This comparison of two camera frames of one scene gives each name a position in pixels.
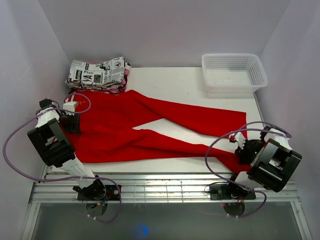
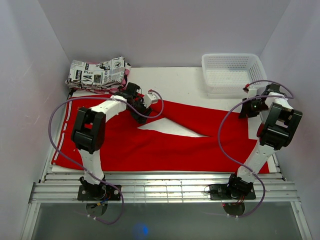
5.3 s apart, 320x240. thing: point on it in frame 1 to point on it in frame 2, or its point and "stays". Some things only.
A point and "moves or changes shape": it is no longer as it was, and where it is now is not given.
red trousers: [106, 120] moves or changes shape
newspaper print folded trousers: [110, 73] stays
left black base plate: [112, 193] stays
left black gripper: [74, 128] to [141, 101]
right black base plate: [222, 192] stays
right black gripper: [242, 154] to [245, 111]
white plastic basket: [233, 73] stays
